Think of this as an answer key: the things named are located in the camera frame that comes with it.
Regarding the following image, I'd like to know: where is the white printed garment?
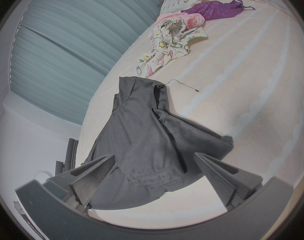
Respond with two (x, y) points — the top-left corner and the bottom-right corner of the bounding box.
(136, 19), (208, 78)

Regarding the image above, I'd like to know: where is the purple garment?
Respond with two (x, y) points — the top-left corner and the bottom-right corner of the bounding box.
(181, 0), (256, 21)

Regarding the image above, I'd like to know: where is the bed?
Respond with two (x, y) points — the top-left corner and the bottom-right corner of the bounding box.
(78, 0), (304, 231)

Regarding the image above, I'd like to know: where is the pink garment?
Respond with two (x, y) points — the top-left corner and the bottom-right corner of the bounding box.
(156, 12), (205, 31)

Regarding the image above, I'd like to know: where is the dark grey chest of drawers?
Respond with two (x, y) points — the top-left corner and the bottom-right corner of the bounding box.
(64, 138), (78, 171)

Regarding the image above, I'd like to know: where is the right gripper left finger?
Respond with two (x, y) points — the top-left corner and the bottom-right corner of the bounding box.
(43, 154), (116, 206)

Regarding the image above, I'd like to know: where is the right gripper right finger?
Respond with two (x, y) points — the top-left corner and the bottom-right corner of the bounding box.
(194, 152), (264, 207)

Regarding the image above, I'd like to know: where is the black T-shirt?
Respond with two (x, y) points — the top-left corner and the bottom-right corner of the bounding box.
(81, 76), (234, 209)

